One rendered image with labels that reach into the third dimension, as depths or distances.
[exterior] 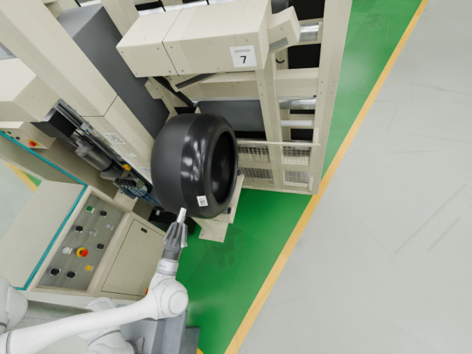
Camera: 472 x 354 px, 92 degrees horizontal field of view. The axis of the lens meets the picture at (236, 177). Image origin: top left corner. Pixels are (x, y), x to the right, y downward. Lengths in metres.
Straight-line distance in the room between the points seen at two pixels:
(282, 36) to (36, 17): 0.81
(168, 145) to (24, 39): 0.55
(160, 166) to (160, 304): 0.56
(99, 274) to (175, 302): 0.91
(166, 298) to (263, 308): 1.39
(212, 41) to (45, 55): 0.54
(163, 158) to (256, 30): 0.63
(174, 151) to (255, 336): 1.65
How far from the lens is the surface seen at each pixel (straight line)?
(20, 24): 1.00
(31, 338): 1.10
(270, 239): 2.28
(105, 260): 1.75
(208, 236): 2.41
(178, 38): 1.02
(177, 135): 1.10
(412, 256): 2.43
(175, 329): 1.70
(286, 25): 1.04
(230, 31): 0.94
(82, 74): 1.08
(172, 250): 1.12
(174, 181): 1.07
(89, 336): 1.56
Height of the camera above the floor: 2.19
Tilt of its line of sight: 57 degrees down
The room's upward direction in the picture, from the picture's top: 24 degrees counter-clockwise
